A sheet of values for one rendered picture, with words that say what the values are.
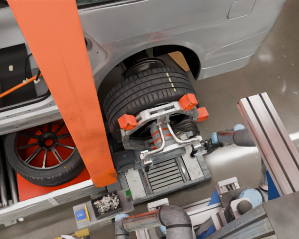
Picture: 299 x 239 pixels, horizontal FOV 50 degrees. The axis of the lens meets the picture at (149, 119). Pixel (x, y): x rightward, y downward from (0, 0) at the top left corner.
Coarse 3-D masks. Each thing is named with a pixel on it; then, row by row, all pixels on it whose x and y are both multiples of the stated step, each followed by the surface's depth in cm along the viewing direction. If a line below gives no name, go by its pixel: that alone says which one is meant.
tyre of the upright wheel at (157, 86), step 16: (128, 80) 207; (144, 80) 204; (160, 80) 205; (176, 80) 209; (112, 96) 213; (128, 96) 204; (144, 96) 200; (160, 96) 199; (176, 96) 204; (112, 112) 212; (128, 112) 202; (112, 128) 216
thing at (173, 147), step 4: (200, 136) 210; (200, 140) 209; (176, 144) 207; (180, 144) 206; (184, 144) 207; (188, 144) 207; (164, 148) 205; (168, 148) 205; (172, 148) 205; (176, 148) 207; (160, 152) 204; (164, 152) 205; (140, 156) 202; (152, 156) 205; (140, 160) 204
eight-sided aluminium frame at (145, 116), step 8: (168, 104) 203; (176, 104) 204; (144, 112) 200; (152, 112) 203; (160, 112) 201; (168, 112) 201; (176, 112) 204; (184, 112) 209; (192, 112) 214; (136, 120) 206; (144, 120) 200; (136, 128) 205; (128, 136) 212; (128, 144) 225; (136, 144) 242; (144, 144) 244; (152, 144) 245
